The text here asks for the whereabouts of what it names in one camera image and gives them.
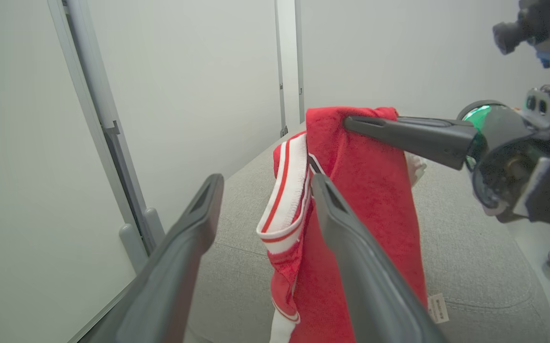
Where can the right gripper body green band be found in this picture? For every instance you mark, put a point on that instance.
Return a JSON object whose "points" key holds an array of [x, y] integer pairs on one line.
{"points": [[508, 152]]}

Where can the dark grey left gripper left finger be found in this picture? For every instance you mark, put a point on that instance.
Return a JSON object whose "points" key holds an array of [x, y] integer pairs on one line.
{"points": [[170, 267]]}

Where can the thin grey partition post pair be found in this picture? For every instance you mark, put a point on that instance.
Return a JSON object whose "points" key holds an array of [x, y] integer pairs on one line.
{"points": [[289, 66]]}

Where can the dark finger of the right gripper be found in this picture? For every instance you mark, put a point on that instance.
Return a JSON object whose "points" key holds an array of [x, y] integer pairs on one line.
{"points": [[413, 138]]}

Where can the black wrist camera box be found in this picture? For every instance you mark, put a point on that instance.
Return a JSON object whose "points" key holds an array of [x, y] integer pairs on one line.
{"points": [[541, 21]]}

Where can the grey fabric sofa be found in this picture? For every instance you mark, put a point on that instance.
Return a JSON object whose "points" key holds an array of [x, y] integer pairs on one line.
{"points": [[470, 257]]}

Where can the red garment with white trim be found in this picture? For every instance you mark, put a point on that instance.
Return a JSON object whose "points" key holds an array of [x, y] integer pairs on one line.
{"points": [[374, 190]]}

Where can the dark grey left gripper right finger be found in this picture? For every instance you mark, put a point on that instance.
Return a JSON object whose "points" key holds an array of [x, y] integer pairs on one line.
{"points": [[370, 276]]}

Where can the wide grey partition post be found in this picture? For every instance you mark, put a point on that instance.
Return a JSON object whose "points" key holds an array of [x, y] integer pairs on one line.
{"points": [[108, 128]]}

